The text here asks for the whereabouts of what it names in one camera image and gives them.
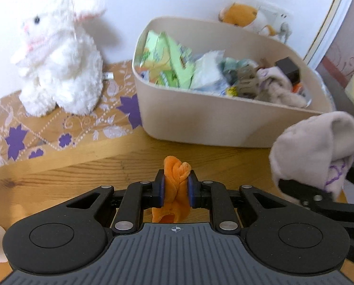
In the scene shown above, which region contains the orange cloth scrunchie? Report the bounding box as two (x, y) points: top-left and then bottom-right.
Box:
(152, 156), (191, 223)

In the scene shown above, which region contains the beige purple sock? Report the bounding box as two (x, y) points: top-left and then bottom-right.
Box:
(269, 111), (354, 199)

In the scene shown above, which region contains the dark olive hair claw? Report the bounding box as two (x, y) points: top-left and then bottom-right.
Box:
(235, 65), (259, 99)

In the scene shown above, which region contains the green plaid scrunchie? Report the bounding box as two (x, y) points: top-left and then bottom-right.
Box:
(220, 57), (259, 85)

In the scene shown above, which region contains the beige plastic storage bin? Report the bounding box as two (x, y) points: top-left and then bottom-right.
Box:
(131, 16), (334, 149)

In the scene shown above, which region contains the blue white snack packet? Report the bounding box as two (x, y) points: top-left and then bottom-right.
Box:
(190, 50), (229, 95)

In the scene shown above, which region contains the green snack packet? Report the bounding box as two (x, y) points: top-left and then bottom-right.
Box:
(136, 30), (195, 90)

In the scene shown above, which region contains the black small box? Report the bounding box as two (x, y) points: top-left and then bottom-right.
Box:
(275, 57), (301, 86)

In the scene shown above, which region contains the purple floral table runner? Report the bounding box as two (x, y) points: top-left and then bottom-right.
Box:
(0, 61), (142, 167)

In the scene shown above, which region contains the white plush bunny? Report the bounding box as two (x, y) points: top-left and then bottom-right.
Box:
(17, 0), (105, 117)

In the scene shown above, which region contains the orange white plush hamster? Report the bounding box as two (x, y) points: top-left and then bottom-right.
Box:
(218, 3), (277, 37)

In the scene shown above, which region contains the white wall socket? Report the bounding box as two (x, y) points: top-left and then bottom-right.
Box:
(258, 2), (293, 44)

